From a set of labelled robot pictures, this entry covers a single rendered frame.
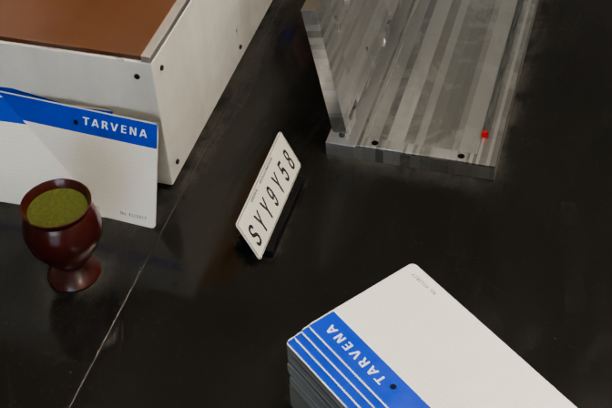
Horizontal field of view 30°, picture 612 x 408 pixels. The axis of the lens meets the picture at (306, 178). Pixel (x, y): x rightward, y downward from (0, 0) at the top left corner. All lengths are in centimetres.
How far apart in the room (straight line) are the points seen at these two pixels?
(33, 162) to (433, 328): 54
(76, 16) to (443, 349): 58
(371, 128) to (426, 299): 36
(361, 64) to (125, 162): 32
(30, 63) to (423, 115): 48
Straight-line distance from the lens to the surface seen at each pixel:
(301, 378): 109
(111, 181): 134
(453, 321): 108
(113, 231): 134
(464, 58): 152
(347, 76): 137
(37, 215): 124
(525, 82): 152
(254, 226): 126
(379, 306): 110
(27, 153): 138
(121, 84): 129
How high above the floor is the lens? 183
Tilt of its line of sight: 43 degrees down
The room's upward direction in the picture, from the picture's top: 4 degrees counter-clockwise
